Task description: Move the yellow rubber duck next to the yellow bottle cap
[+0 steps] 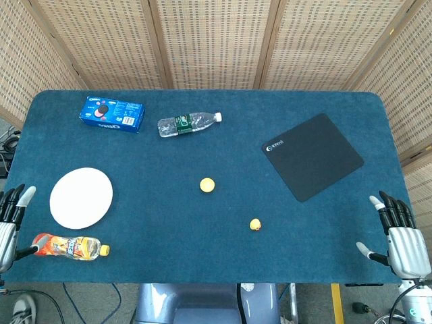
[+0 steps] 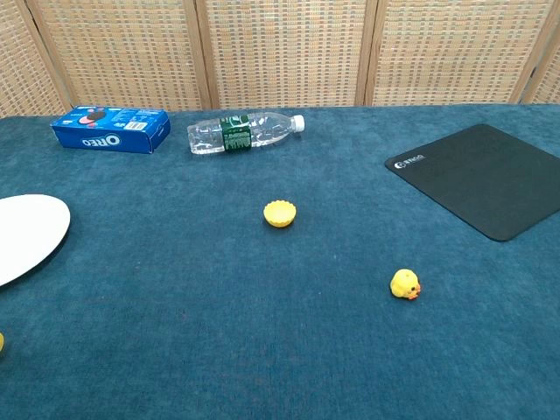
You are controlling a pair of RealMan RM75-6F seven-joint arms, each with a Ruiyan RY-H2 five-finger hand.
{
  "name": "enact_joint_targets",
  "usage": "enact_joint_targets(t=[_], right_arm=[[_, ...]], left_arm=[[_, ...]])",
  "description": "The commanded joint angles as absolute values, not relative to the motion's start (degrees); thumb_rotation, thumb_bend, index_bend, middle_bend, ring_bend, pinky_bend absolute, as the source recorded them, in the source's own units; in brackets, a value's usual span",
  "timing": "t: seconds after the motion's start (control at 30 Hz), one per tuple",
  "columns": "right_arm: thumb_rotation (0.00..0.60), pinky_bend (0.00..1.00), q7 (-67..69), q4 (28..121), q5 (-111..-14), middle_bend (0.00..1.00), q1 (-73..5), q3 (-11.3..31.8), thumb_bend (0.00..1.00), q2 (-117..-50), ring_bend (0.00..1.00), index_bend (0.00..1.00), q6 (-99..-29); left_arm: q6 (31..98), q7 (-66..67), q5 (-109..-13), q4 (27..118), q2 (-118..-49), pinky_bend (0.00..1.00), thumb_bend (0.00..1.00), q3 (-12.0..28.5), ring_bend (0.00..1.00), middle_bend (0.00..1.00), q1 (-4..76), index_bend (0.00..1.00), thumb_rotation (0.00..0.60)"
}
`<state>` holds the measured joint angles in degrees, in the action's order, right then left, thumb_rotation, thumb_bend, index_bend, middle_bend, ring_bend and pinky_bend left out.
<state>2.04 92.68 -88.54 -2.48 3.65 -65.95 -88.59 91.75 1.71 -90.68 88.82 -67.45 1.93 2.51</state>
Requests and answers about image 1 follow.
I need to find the blue Oreo cookie box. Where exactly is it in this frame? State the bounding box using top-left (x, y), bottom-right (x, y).
top-left (78, 95), bottom-right (146, 134)

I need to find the grey metal frame leg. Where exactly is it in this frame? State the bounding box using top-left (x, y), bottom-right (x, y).
top-left (279, 282), bottom-right (298, 324)

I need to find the white round plate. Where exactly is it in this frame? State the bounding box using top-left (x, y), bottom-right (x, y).
top-left (49, 167), bottom-right (114, 230)

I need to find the grey-blue robot torso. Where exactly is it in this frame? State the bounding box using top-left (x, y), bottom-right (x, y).
top-left (134, 282), bottom-right (281, 324)

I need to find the black cable bundle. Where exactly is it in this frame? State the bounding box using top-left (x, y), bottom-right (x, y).
top-left (0, 126), bottom-right (22, 178)

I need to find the woven bamboo folding screen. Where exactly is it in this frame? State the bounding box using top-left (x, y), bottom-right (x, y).
top-left (0, 0), bottom-right (432, 217)

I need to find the orange drink bottle yellow cap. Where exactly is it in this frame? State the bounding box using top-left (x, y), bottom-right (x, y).
top-left (32, 232), bottom-right (111, 261)

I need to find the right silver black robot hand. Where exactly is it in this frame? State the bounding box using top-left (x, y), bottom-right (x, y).
top-left (356, 190), bottom-right (432, 280)

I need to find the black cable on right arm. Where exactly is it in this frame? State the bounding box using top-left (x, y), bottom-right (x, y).
top-left (381, 283), bottom-right (423, 324)

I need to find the black square mouse pad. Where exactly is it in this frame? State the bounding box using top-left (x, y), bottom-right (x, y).
top-left (261, 113), bottom-right (365, 203)

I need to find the black floor cable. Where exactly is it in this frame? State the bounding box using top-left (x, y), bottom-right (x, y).
top-left (0, 286), bottom-right (65, 324)

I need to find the clear green-label water bottle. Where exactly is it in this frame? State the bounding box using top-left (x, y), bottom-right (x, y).
top-left (157, 111), bottom-right (223, 138)

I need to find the blue felt table cover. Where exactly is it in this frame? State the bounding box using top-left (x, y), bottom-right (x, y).
top-left (5, 89), bottom-right (428, 285)

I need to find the blue floor cable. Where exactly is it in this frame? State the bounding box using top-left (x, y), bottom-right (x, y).
top-left (62, 282), bottom-right (123, 324)

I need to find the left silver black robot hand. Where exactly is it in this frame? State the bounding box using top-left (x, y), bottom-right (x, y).
top-left (0, 184), bottom-right (50, 274)

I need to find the white sneaker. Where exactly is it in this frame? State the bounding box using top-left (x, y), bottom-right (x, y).
top-left (11, 292), bottom-right (36, 324)

